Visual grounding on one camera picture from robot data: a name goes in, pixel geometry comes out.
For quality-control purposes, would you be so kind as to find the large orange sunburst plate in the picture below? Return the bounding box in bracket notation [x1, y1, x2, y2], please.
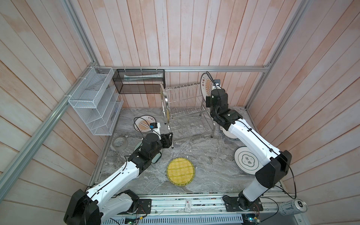
[200, 71, 216, 101]

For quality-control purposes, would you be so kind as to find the yellow woven plate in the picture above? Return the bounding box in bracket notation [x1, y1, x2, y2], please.
[166, 157, 195, 186]

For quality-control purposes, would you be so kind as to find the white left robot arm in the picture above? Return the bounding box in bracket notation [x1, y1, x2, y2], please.
[63, 133, 173, 225]

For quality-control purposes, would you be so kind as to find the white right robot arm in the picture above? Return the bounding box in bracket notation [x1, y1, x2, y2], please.
[206, 88, 292, 211]

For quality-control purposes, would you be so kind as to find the steel two-tier dish rack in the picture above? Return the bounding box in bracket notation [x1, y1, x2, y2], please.
[160, 83, 216, 143]

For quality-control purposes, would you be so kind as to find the pale green flower plate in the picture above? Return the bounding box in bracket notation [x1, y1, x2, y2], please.
[134, 141, 162, 164]

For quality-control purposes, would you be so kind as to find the small orange sunburst plate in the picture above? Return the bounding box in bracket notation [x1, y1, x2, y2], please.
[134, 115, 157, 133]

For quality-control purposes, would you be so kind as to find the green rim white plate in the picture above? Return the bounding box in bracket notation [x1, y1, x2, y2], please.
[219, 126, 239, 141]

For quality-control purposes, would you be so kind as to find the white plate with cloud outline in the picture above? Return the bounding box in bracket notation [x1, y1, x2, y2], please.
[234, 146, 263, 175]

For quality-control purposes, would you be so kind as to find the silver drink can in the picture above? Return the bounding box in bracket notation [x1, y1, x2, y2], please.
[279, 199, 308, 216]

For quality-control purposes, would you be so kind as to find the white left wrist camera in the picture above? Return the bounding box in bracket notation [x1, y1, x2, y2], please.
[150, 122, 161, 140]

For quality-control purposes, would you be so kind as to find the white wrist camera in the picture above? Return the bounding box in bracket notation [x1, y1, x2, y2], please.
[213, 79, 221, 89]
[150, 122, 161, 140]

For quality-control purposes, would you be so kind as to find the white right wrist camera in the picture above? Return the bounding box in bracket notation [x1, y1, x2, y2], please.
[213, 79, 221, 89]

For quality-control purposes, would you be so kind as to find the white wire mesh shelf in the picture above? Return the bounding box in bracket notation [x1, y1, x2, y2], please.
[68, 67, 123, 136]

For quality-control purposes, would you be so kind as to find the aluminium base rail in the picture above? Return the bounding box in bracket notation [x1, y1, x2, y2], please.
[103, 192, 309, 225]

